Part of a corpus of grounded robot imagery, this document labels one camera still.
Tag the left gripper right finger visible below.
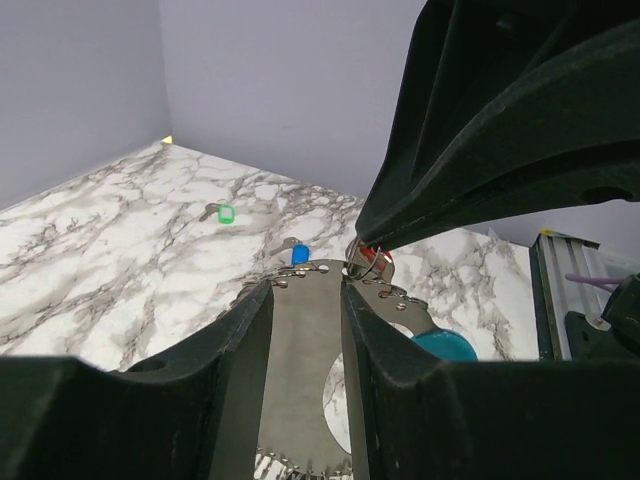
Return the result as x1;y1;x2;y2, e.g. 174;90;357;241
341;283;639;479

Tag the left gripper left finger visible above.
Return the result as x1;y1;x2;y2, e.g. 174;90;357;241
1;282;274;479

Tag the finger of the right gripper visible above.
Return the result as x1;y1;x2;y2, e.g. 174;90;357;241
356;1;639;235
357;21;639;250

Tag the blue silver carabiner keyring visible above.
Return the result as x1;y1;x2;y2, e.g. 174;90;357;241
257;258;477;479

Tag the red key tag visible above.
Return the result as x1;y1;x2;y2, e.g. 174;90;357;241
345;237;395;283

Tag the blue key tag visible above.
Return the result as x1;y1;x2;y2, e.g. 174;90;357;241
269;237;311;265

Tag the green key tag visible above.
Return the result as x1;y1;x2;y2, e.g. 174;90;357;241
199;203;236;225

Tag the black mounting rail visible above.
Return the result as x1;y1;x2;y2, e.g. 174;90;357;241
529;231;639;361

